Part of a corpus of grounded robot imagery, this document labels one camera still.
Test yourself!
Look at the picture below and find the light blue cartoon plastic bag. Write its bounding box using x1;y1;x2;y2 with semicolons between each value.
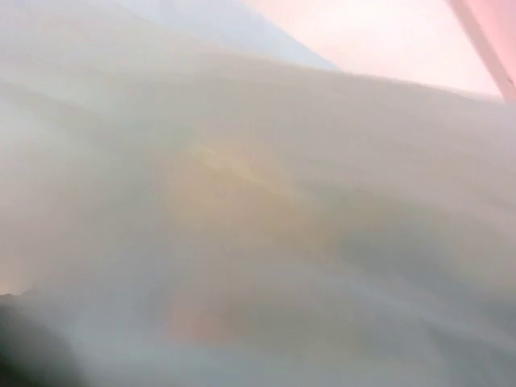
1;1;515;386

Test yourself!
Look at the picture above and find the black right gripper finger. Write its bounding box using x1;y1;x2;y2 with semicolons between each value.
1;293;81;386

